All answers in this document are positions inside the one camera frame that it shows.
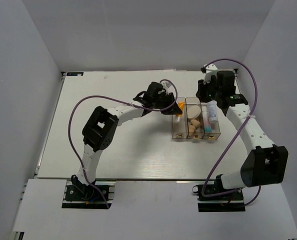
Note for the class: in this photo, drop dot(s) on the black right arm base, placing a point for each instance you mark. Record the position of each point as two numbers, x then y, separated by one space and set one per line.
225 203

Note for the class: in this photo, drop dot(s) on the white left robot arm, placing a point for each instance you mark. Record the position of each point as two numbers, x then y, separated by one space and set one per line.
100 128

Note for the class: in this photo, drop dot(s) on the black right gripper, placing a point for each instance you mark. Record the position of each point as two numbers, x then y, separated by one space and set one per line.
201 87

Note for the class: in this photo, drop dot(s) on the white spray bottle clear cap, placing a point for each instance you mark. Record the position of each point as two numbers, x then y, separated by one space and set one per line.
212 111

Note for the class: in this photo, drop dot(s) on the clear organizer bin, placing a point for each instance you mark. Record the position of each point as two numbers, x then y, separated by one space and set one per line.
215 128
199 131
179 121

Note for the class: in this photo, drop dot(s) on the pink teal gradient spray bottle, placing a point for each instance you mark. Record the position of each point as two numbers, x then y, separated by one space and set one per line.
206 123

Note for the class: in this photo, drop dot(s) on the clear organizer bin left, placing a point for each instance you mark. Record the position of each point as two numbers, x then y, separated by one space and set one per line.
179 121

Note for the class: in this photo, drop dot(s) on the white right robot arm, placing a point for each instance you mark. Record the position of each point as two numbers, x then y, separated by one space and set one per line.
266 162

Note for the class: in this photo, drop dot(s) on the clear organizer bin right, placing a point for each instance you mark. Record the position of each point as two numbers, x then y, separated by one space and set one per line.
215 128

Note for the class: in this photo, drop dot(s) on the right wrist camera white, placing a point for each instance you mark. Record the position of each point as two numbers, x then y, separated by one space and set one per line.
208 70

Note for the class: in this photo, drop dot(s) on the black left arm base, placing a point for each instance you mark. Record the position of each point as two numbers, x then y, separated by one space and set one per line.
74 199

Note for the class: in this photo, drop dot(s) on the round beige powder puff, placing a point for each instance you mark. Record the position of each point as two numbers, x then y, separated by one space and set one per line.
193 112

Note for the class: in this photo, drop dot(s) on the beige makeup sponge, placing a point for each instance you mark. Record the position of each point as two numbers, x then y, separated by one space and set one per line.
191 129
195 123

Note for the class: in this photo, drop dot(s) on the clear organizer bin middle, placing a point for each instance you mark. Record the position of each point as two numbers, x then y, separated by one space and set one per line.
199 131

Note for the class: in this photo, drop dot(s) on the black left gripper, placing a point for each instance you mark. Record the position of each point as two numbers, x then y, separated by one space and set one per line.
174 109

